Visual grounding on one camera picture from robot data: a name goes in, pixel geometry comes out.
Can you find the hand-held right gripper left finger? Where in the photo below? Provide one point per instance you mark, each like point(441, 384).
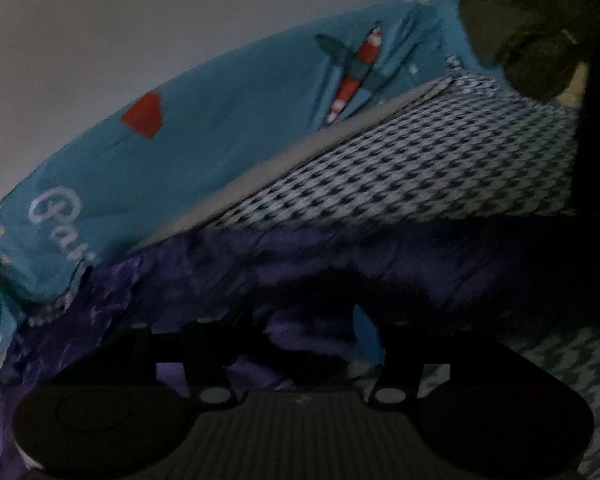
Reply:
point(230, 340)

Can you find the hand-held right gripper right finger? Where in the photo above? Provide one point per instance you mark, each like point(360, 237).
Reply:
point(367, 331)

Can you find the purple floral garment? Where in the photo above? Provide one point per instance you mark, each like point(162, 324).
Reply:
point(205, 270)

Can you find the houndstooth mattress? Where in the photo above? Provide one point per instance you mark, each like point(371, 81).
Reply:
point(405, 160)

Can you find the olive green cloth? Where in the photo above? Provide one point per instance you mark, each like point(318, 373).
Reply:
point(525, 35)

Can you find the blue printed bed bumper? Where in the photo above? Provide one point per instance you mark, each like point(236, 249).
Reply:
point(230, 125)

